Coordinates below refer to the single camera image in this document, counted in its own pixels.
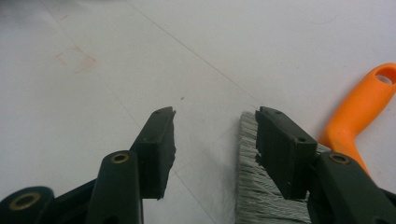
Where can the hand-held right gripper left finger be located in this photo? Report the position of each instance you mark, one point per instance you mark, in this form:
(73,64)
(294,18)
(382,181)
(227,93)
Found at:
(157,155)

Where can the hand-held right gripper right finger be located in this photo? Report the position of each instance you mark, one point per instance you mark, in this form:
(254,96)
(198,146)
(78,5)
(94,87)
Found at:
(283,152)

